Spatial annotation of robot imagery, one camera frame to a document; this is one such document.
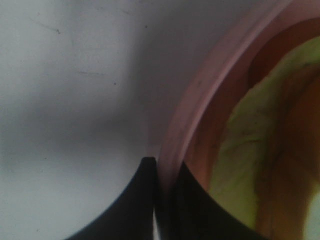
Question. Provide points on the pink round plate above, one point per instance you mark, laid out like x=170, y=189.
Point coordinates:
x=264, y=20

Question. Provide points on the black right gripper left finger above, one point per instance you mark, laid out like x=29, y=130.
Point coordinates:
x=131, y=216

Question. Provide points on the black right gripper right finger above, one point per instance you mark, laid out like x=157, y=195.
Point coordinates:
x=189, y=213

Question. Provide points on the toy sandwich with lettuce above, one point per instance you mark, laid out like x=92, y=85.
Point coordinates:
x=267, y=171

